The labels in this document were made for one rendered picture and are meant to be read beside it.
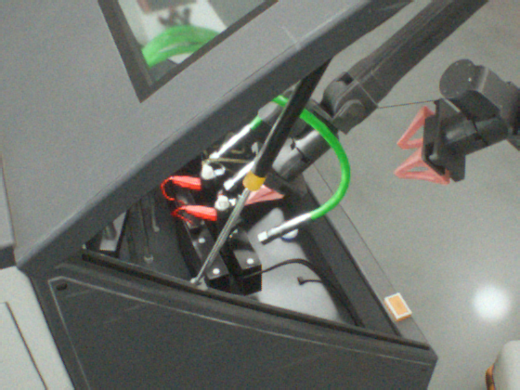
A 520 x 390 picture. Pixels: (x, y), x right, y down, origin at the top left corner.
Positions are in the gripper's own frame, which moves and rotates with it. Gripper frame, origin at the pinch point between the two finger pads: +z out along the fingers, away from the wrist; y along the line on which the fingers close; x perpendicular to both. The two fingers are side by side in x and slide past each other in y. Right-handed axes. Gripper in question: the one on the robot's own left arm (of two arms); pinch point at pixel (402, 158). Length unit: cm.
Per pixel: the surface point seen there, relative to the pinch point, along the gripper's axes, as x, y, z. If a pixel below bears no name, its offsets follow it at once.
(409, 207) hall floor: 117, -91, 104
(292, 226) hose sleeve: 0.9, 3.5, 22.9
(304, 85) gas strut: -29.2, 15.1, -13.8
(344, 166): -2.3, -0.7, 9.4
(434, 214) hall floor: 124, -89, 97
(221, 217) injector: -3.3, 0.1, 36.8
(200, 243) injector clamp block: 0.4, 0.2, 47.8
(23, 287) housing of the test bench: -40, 37, 11
